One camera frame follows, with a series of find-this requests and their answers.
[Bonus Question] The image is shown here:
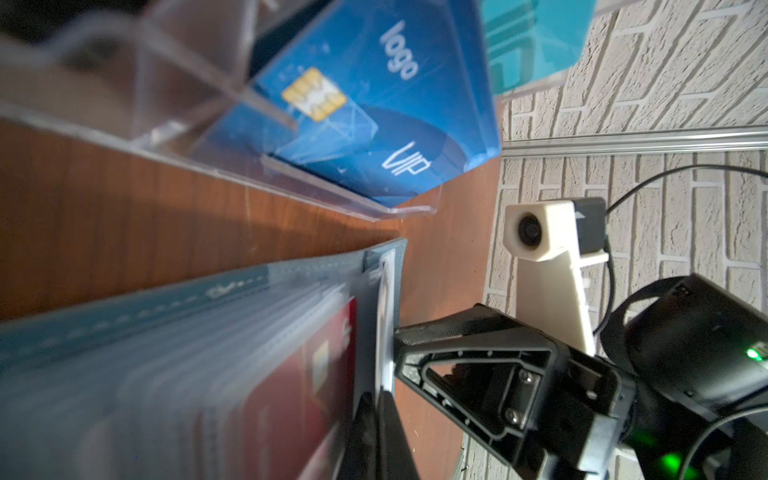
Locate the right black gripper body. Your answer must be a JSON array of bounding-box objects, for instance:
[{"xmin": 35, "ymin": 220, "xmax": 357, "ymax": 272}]
[{"xmin": 513, "ymin": 274, "xmax": 767, "ymax": 479}]

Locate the right thin black cable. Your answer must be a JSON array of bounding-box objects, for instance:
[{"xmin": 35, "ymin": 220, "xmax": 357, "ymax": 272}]
[{"xmin": 592, "ymin": 164, "xmax": 768, "ymax": 480}]

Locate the red card in wallet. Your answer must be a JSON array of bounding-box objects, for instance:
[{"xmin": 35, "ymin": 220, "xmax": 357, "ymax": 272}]
[{"xmin": 237, "ymin": 297, "xmax": 357, "ymax": 479}]

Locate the blue leather card holder wallet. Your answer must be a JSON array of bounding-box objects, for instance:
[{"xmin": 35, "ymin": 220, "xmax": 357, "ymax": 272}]
[{"xmin": 1, "ymin": 239, "xmax": 407, "ymax": 479}]

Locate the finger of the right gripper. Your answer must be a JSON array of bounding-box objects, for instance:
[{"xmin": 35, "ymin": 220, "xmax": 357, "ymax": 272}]
[{"xmin": 394, "ymin": 304, "xmax": 570, "ymax": 462}]

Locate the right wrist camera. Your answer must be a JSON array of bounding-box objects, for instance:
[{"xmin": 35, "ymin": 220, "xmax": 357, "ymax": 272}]
[{"xmin": 503, "ymin": 197, "xmax": 609, "ymax": 356}]

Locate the clear acrylic card organizer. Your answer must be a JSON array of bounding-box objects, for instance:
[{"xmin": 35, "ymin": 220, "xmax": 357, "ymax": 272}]
[{"xmin": 0, "ymin": 0, "xmax": 601, "ymax": 222}]

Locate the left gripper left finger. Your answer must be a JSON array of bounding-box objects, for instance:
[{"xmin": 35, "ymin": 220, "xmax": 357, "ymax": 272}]
[{"xmin": 336, "ymin": 392, "xmax": 378, "ymax": 480}]

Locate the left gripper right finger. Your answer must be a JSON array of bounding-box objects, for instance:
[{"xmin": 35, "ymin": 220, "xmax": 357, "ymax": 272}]
[{"xmin": 377, "ymin": 390, "xmax": 420, "ymax": 480}]

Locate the teal blue cards stack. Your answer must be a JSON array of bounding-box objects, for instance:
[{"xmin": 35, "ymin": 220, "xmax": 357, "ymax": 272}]
[{"xmin": 209, "ymin": 0, "xmax": 598, "ymax": 208}]

